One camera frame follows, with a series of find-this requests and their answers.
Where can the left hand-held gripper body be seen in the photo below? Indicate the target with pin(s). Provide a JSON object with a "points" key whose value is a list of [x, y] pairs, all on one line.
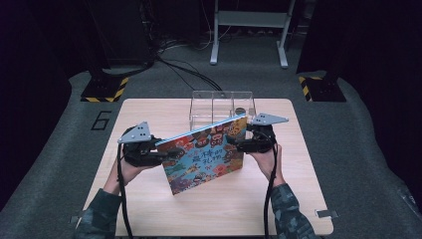
{"points": [[137, 149]]}

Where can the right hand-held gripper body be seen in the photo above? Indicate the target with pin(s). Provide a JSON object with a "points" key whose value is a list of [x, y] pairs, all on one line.
{"points": [[263, 137]]}

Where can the colourful cartoon picture book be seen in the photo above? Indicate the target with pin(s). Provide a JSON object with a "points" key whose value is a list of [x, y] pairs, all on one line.
{"points": [[202, 156]]}

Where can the clear acrylic divided rack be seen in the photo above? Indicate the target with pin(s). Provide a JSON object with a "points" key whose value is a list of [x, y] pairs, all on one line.
{"points": [[215, 106]]}

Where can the person's left hand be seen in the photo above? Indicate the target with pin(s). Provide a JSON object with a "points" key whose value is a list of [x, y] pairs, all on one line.
{"points": [[127, 172]]}

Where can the person's right hand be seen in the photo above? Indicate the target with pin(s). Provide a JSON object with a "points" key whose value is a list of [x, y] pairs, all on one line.
{"points": [[268, 164]]}

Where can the dark round disc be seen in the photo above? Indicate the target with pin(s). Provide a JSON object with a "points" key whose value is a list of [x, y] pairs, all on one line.
{"points": [[239, 110]]}

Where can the black striped stand base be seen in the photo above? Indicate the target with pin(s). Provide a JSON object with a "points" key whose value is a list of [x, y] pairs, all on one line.
{"points": [[104, 89], [323, 89]]}

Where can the dark cabinet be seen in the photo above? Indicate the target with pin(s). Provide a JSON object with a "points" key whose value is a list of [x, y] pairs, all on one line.
{"points": [[119, 33]]}

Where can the white metal stand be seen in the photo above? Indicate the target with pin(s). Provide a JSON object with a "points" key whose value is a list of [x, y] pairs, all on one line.
{"points": [[252, 20]]}

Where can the grey metal table bracket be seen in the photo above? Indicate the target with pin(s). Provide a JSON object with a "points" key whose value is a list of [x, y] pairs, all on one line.
{"points": [[326, 214], [73, 219]]}

